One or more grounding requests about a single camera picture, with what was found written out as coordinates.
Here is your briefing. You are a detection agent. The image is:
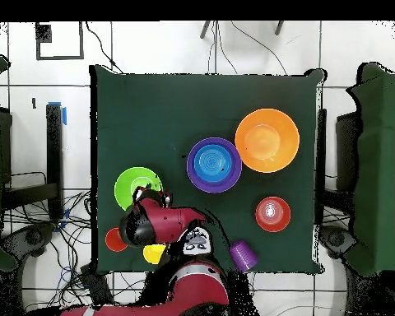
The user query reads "black power strip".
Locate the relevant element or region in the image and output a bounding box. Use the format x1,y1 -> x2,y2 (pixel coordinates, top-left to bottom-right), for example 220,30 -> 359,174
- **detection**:
80,263 -> 114,312

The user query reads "green bowl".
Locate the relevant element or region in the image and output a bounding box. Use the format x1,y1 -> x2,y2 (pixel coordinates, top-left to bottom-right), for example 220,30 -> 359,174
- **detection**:
114,166 -> 164,212

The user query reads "small blue bowl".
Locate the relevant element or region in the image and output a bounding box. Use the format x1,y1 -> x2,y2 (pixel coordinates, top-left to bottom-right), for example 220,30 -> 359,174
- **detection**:
193,143 -> 234,184

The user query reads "small red bowl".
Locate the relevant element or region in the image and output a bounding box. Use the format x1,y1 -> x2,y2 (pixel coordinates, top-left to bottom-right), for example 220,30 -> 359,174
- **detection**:
254,196 -> 292,234

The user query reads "purple cup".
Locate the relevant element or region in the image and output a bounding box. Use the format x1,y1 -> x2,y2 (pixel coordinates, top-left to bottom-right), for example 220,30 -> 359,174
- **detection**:
229,239 -> 259,273

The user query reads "dark green tablecloth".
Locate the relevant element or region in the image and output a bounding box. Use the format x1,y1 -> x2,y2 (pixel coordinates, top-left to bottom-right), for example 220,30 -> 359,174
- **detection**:
89,64 -> 327,276

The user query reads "purple bowl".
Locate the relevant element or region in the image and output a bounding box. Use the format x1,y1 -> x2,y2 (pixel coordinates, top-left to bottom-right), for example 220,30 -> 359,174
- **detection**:
186,137 -> 244,194

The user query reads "large orange bowl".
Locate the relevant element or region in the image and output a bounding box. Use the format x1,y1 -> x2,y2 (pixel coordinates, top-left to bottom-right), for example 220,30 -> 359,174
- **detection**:
234,108 -> 301,174

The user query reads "yellow cup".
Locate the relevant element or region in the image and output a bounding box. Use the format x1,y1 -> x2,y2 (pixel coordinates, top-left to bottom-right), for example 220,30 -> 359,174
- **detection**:
142,243 -> 168,265

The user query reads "black metal stand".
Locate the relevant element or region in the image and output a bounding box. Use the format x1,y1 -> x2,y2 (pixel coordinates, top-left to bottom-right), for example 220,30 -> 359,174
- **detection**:
1,102 -> 67,221

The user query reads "red orange cup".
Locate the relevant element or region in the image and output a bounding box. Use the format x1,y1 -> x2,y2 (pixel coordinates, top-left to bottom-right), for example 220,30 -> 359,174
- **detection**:
105,226 -> 129,253

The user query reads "gray black chair base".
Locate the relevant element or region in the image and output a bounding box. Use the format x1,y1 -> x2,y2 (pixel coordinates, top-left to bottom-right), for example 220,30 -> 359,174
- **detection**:
318,225 -> 358,261
1,221 -> 58,264

